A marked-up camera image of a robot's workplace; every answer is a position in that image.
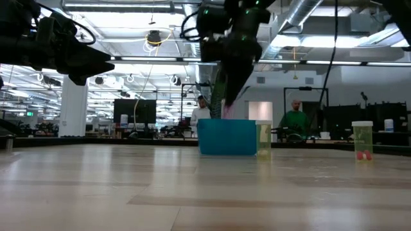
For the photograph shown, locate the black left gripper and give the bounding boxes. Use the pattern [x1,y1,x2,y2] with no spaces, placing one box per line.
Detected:
[33,14,116,87]

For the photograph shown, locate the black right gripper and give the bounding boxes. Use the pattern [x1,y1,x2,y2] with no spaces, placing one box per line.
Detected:
[221,0,277,107]

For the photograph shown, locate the yellow-green pill bottle white cap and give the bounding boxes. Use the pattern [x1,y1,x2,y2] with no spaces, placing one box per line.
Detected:
[255,119,273,160]

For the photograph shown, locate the pill bottle with red pills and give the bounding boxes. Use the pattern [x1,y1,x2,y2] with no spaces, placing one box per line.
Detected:
[351,120,374,162]

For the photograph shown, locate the blue plastic basket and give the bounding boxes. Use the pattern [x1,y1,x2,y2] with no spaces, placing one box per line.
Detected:
[197,118,258,157]

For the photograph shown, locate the white pillar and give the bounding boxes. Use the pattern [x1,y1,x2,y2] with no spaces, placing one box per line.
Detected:
[58,75,89,138]

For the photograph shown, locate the person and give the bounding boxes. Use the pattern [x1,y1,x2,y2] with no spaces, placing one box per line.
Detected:
[278,99,311,139]
[189,95,213,128]

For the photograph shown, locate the black monitor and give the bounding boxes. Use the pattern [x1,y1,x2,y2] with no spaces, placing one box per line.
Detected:
[113,98,157,125]

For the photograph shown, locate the black equipment cabinet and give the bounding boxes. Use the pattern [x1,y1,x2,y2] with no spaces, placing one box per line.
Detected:
[322,105,367,132]
[367,101,408,133]

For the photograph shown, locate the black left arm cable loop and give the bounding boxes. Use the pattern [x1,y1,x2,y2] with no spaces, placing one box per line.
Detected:
[72,19,97,46]

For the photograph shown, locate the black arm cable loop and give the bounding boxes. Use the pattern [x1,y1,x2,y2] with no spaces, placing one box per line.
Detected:
[72,19,97,46]
[179,10,206,42]

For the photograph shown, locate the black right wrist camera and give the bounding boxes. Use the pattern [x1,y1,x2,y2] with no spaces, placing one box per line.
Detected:
[196,4,231,64]

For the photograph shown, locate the black right arm cable loop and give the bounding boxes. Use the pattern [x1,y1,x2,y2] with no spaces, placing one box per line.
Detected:
[179,10,206,42]

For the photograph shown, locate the black ceiling camera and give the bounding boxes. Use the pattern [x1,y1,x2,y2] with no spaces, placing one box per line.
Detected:
[146,30,162,46]

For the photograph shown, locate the silver ventilation duct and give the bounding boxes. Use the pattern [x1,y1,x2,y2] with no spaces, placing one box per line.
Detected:
[279,0,324,33]

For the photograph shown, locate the long black cable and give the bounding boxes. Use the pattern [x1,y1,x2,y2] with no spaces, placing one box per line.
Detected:
[316,0,340,113]

